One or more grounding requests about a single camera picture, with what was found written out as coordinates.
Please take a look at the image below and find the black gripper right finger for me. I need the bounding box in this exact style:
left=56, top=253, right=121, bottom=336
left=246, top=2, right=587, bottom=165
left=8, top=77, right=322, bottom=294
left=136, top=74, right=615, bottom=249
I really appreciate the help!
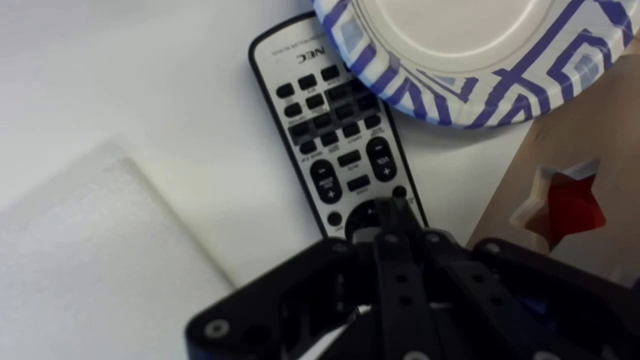
left=398, top=198, right=640, bottom=360

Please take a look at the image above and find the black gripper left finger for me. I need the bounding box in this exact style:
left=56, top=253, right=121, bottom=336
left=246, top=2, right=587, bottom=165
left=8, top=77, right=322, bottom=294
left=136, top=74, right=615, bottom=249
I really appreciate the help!
left=184, top=198, right=405, bottom=360

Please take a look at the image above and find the silver black remote control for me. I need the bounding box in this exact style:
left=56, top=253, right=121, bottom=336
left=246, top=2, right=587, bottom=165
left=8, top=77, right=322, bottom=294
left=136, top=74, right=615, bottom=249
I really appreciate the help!
left=246, top=10, right=429, bottom=245

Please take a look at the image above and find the red star block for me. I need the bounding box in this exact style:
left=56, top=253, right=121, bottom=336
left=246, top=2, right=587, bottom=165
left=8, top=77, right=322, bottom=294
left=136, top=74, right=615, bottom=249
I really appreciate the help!
left=524, top=172, right=610, bottom=254

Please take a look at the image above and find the wooden shape sorter box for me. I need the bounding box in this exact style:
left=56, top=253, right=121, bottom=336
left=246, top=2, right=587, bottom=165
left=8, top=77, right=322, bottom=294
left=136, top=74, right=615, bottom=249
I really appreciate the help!
left=466, top=36, right=640, bottom=291

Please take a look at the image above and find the blue patterned paper plate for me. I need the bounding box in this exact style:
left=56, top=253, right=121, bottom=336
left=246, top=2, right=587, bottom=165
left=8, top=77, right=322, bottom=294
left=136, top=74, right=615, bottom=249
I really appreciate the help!
left=311, top=0, right=640, bottom=131

